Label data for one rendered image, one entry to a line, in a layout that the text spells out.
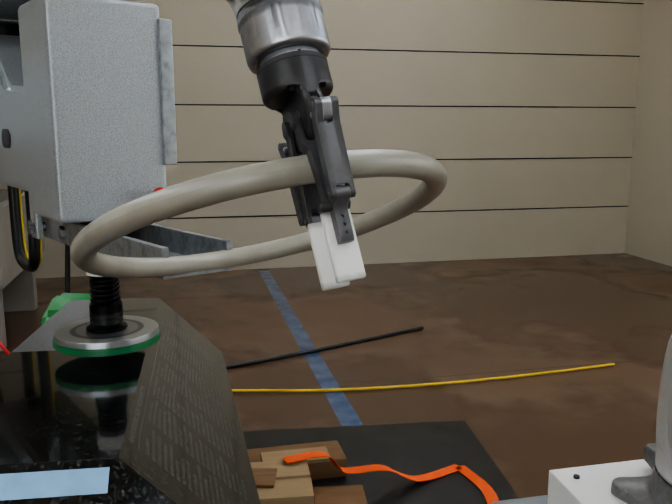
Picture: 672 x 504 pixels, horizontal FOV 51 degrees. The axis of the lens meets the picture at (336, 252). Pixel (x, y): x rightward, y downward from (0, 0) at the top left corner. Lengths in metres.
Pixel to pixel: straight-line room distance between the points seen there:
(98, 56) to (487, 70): 5.82
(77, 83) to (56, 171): 0.17
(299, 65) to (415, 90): 6.04
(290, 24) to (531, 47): 6.55
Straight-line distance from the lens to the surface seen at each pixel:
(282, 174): 0.69
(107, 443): 1.17
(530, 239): 7.32
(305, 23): 0.73
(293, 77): 0.71
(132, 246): 1.20
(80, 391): 1.40
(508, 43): 7.12
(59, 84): 1.40
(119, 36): 1.44
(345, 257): 0.67
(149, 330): 1.54
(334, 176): 0.66
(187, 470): 1.27
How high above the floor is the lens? 1.31
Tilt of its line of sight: 10 degrees down
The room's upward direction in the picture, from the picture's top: straight up
